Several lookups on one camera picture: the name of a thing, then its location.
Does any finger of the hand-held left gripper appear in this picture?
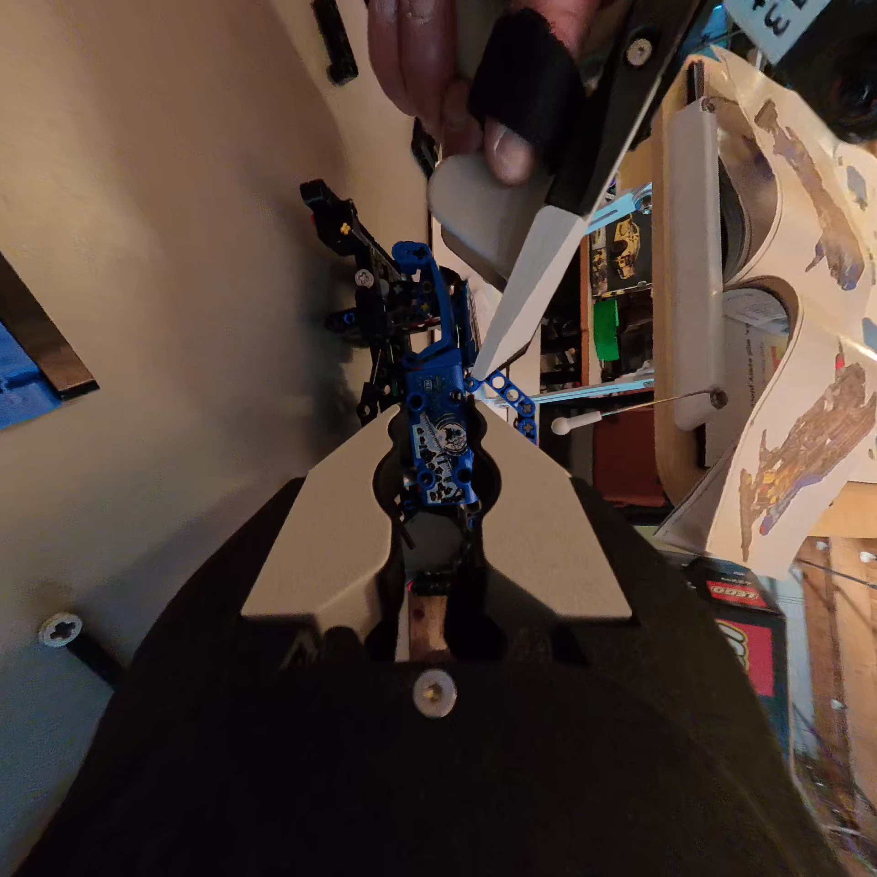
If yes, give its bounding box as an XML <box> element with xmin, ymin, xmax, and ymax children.
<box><xmin>471</xmin><ymin>204</ymin><xmax>590</xmax><ymax>382</ymax></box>

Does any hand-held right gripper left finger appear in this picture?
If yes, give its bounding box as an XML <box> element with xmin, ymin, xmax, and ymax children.
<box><xmin>241</xmin><ymin>404</ymin><xmax>407</xmax><ymax>629</ymax></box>

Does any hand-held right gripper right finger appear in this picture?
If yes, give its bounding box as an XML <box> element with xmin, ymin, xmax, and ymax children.
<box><xmin>475</xmin><ymin>399</ymin><xmax>633</xmax><ymax>626</ymax></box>

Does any toy truck model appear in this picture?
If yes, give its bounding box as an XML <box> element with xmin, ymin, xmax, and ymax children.
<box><xmin>299</xmin><ymin>178</ymin><xmax>542</xmax><ymax>597</ymax></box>

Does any grey desk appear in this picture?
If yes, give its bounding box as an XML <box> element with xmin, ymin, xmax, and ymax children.
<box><xmin>0</xmin><ymin>0</ymin><xmax>593</xmax><ymax>877</ymax></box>

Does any person's left hand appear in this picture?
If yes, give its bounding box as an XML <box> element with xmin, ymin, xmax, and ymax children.
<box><xmin>368</xmin><ymin>0</ymin><xmax>605</xmax><ymax>187</ymax></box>

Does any white book stand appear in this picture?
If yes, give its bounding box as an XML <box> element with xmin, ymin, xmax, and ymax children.
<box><xmin>473</xmin><ymin>58</ymin><xmax>806</xmax><ymax>511</ymax></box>

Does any short black beam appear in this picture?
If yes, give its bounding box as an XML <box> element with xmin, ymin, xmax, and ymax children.
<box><xmin>410</xmin><ymin>118</ymin><xmax>441</xmax><ymax>180</ymax></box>

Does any black toy set box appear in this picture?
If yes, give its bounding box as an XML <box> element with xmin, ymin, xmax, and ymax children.
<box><xmin>682</xmin><ymin>556</ymin><xmax>799</xmax><ymax>761</ymax></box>

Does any black pin grey head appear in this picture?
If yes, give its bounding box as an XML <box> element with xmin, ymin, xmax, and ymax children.
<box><xmin>37</xmin><ymin>612</ymin><xmax>127</xmax><ymax>689</ymax></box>

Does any open instruction booklet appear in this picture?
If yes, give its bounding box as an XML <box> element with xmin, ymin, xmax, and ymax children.
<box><xmin>658</xmin><ymin>44</ymin><xmax>877</xmax><ymax>583</ymax></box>

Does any long black beam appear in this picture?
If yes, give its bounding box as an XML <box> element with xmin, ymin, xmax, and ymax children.
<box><xmin>312</xmin><ymin>0</ymin><xmax>359</xmax><ymax>86</ymax></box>

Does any blue panel piece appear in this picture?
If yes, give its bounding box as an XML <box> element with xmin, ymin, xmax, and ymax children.
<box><xmin>0</xmin><ymin>254</ymin><xmax>100</xmax><ymax>429</ymax></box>

